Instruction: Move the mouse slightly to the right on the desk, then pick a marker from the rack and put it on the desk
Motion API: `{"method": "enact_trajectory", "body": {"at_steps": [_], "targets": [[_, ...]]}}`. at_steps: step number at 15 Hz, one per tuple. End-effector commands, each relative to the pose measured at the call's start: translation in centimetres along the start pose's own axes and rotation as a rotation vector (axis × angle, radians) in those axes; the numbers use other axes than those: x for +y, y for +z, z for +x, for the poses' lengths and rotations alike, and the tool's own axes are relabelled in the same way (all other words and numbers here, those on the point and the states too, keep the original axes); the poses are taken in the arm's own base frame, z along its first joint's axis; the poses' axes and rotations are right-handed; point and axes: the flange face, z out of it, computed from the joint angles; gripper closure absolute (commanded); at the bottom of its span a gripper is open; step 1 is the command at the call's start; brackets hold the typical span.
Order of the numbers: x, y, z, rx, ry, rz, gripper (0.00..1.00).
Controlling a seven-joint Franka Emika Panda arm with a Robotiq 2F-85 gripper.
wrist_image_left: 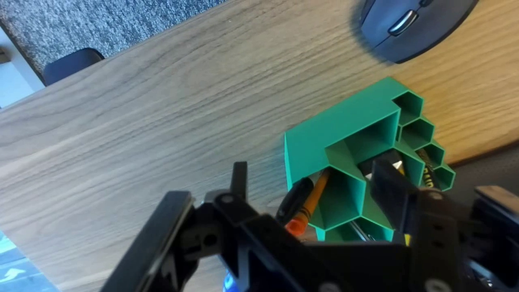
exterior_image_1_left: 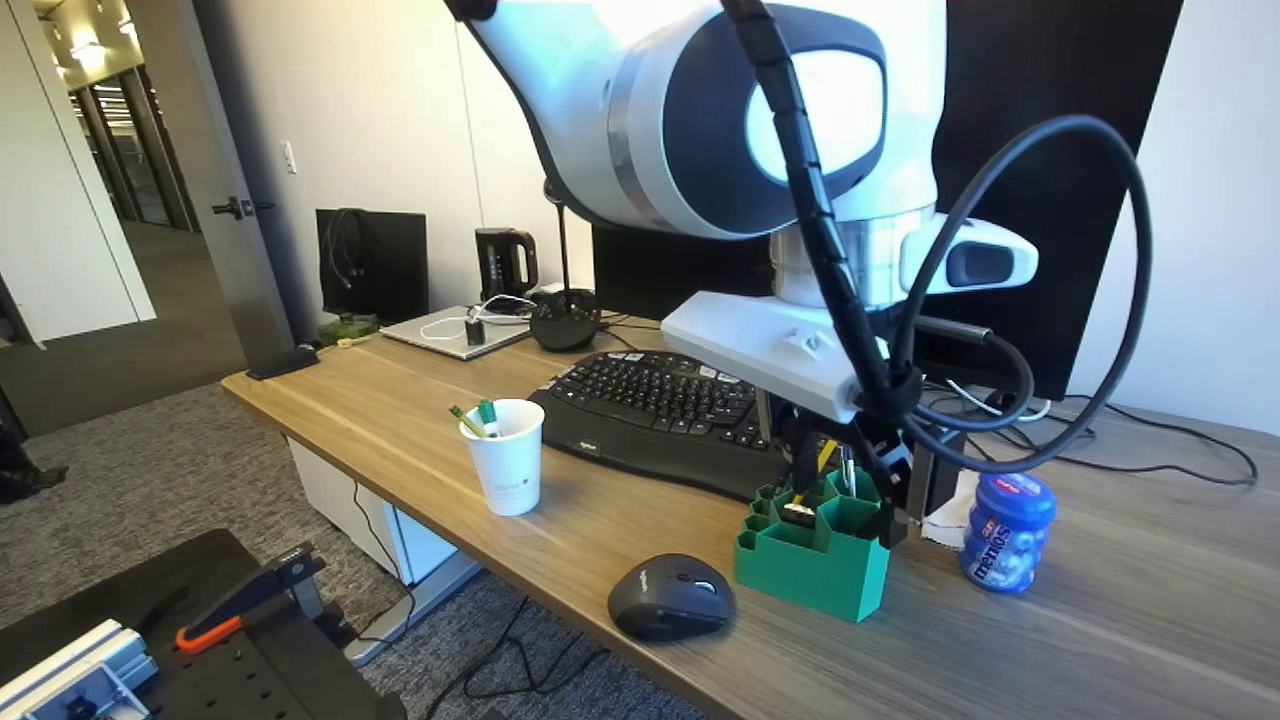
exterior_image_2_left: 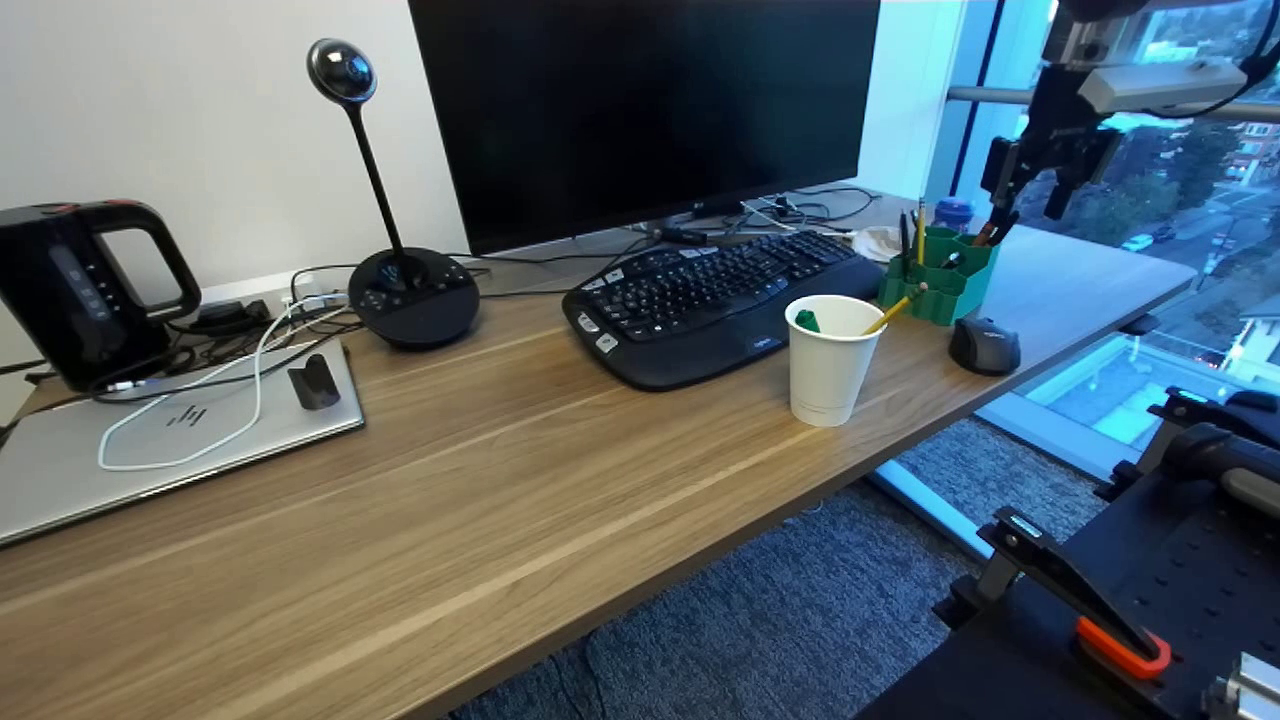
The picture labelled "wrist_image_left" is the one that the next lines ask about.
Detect orange marker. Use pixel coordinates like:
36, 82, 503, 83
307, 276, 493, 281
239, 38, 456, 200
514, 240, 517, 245
284, 171, 333, 240

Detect black pen with gold tip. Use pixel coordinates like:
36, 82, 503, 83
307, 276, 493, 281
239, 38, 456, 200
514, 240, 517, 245
417, 150, 438, 190

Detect dark grey computer mouse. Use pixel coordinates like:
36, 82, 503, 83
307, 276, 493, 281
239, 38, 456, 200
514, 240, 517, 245
355, 0, 482, 65

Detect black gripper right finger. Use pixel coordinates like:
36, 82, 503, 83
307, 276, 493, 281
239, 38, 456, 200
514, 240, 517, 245
368, 155, 422, 249

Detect black marker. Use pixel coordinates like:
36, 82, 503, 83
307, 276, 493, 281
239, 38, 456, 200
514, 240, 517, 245
274, 177, 316, 221

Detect black rounded floor object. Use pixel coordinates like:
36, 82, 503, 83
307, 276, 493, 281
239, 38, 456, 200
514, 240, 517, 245
42, 46, 106, 88

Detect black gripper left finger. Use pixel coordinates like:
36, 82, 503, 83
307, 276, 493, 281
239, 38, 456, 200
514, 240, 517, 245
213, 159, 273, 231

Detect green honeycomb pen rack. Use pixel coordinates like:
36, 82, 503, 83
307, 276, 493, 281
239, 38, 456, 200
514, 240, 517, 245
282, 77, 457, 244

